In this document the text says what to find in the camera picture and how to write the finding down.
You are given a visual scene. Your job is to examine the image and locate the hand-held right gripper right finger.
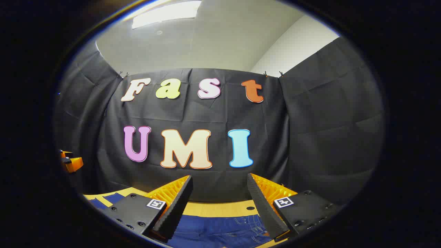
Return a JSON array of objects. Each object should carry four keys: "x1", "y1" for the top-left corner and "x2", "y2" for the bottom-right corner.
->
[{"x1": 247, "y1": 173, "x2": 344, "y2": 242}]

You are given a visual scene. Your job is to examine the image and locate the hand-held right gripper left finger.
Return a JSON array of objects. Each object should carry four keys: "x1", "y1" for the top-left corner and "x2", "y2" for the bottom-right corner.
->
[{"x1": 103, "y1": 175, "x2": 194, "y2": 241}]

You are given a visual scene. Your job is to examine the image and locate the blue denim jeans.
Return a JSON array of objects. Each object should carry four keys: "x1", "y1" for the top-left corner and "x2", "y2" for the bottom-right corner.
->
[{"x1": 89, "y1": 193, "x2": 276, "y2": 248}]

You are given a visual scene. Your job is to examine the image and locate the black backdrop cloth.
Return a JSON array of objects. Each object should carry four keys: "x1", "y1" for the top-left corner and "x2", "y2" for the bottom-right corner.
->
[{"x1": 53, "y1": 36, "x2": 386, "y2": 207}]

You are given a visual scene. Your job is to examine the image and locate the ceiling light panel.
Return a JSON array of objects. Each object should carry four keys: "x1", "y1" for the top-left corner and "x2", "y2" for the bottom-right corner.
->
[{"x1": 132, "y1": 0, "x2": 202, "y2": 29}]

